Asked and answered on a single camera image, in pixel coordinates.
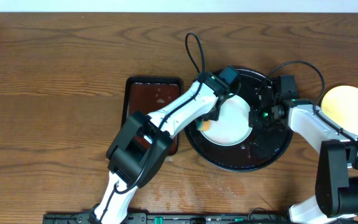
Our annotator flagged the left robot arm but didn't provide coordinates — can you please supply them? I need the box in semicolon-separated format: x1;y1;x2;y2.
89;72;237;223

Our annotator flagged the round black tray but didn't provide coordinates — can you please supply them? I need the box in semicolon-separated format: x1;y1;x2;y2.
185;67;293;172

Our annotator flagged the yellow plate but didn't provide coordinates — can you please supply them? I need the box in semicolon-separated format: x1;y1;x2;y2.
321;85;358;136

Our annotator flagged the rectangular brown black-rimmed tray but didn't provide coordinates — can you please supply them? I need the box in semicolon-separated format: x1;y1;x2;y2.
120;76;185;156

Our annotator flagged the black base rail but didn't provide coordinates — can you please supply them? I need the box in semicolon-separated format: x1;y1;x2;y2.
42;213;290;224

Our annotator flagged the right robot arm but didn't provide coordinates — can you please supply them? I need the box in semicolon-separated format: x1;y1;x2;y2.
249;95;358;223

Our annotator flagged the green scrub sponge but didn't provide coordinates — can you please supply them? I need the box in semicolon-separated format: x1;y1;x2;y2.
196;120;211;131

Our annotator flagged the light green plate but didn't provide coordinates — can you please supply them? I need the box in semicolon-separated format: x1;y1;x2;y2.
200;95;252;146

